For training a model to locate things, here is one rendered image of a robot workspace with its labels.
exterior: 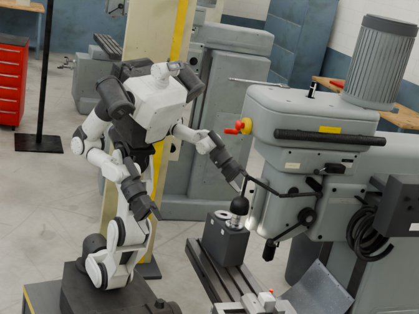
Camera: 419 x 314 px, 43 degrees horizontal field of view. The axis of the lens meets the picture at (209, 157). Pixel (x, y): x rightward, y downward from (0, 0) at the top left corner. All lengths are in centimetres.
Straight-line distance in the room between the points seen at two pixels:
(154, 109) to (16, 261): 225
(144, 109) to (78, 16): 868
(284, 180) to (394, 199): 39
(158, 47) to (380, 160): 188
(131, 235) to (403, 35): 145
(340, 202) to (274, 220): 27
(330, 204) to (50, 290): 176
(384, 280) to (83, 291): 150
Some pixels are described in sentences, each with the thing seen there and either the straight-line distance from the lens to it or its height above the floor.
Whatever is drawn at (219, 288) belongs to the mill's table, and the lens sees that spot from 249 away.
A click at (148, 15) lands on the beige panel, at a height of 187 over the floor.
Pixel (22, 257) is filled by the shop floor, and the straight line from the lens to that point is 423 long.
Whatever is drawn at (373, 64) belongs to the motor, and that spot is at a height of 205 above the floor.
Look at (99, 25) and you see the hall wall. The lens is 1093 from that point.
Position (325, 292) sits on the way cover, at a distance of 252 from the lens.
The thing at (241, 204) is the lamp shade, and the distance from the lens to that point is 199.
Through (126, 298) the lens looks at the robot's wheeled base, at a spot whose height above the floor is 57.
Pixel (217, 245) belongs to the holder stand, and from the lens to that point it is 265.
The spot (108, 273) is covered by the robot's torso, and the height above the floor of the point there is 74.
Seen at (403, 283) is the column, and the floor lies 118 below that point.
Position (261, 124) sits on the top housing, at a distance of 186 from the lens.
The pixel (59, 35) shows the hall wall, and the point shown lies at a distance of 1088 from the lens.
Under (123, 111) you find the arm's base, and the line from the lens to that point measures 219.
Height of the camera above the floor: 230
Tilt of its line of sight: 20 degrees down
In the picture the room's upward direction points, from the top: 12 degrees clockwise
